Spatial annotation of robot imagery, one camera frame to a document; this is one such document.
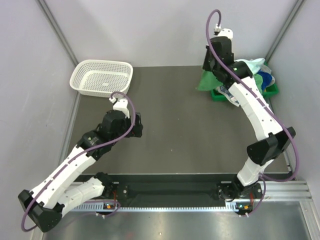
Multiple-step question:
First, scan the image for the green microfiber towel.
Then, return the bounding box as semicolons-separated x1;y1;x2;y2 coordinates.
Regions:
196;70;223;92

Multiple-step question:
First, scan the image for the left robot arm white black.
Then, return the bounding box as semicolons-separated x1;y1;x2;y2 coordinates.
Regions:
18;110;143;233

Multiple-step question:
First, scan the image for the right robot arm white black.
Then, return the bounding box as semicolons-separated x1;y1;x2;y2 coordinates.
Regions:
203;36;296;199

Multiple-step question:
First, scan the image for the light mint towel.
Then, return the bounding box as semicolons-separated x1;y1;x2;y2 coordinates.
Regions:
235;58;265;75

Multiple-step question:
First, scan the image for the blue white patterned towel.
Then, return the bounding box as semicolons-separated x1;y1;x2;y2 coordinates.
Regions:
215;85;240;107

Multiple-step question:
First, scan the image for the white perforated plastic basket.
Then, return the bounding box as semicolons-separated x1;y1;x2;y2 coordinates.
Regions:
69;59;133;98

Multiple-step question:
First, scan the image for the green plastic bin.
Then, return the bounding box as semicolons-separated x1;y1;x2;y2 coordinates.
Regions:
210;83;279;102

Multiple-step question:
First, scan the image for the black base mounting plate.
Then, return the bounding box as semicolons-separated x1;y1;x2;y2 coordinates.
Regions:
111;180;262;207

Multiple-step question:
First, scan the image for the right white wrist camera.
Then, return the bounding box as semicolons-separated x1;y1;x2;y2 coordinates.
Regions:
214;23;234;40

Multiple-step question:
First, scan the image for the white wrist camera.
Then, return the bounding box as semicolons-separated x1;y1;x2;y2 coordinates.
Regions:
214;23;234;40
109;97;130;119

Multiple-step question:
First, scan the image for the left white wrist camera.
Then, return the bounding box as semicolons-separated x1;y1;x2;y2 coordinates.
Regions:
109;97;130;119

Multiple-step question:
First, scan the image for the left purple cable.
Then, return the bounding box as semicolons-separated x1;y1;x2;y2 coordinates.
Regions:
21;91;137;231

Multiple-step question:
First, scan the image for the purple cable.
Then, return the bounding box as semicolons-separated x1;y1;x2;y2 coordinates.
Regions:
21;91;137;231
205;9;300;216

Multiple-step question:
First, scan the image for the white slotted cable duct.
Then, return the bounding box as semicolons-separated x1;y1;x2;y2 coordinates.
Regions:
71;202;252;213

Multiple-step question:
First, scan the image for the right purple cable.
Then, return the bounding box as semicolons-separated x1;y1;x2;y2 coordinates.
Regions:
205;9;300;216

